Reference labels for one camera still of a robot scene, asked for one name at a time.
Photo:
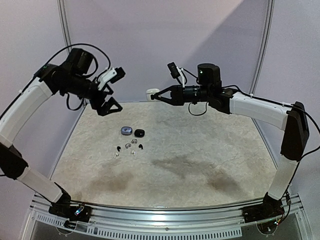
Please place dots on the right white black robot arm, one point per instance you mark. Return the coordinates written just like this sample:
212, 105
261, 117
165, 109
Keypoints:
290, 118

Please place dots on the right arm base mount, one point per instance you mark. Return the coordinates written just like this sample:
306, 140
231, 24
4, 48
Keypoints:
266, 210

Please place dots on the right aluminium frame post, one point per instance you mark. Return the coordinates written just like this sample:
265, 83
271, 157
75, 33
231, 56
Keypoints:
263, 44

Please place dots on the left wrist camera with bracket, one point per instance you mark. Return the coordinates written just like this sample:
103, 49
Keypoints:
109, 76

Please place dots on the aluminium frame post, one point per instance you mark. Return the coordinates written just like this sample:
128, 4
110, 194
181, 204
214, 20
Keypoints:
263, 44
61, 5

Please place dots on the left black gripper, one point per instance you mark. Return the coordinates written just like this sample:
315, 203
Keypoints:
100, 99

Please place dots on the black charging case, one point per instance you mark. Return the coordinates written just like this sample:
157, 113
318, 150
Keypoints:
139, 133

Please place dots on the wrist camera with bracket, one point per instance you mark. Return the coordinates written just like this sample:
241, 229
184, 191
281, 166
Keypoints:
177, 73
109, 76

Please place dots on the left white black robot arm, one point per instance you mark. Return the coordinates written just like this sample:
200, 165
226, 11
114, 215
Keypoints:
71, 77

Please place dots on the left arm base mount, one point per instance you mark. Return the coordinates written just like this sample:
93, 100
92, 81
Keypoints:
72, 212

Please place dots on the silver clip earbud left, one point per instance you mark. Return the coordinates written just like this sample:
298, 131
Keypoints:
127, 145

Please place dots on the left aluminium frame post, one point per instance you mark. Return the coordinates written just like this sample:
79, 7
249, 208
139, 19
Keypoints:
61, 5

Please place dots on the blue oval charging case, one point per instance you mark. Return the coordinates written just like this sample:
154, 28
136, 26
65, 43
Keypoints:
126, 130

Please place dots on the cream earbud charging case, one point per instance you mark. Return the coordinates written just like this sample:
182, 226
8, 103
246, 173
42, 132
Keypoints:
149, 92

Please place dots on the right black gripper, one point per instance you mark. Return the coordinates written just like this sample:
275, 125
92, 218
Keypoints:
173, 94

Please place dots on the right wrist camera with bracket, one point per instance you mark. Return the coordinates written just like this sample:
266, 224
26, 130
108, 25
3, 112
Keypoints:
177, 73

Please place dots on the aluminium front rail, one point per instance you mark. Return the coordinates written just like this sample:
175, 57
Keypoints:
224, 222

